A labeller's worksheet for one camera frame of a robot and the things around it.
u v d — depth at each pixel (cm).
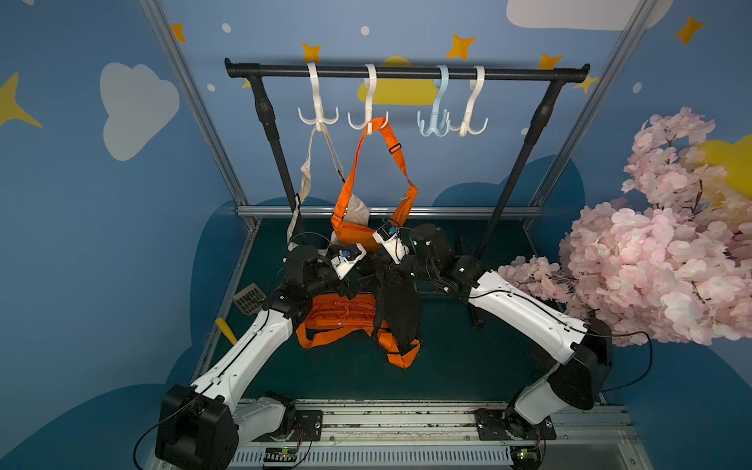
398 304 90
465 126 62
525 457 73
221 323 89
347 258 63
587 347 44
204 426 39
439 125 60
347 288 69
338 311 91
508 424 67
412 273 63
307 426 75
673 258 41
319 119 61
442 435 74
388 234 63
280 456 73
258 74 52
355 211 82
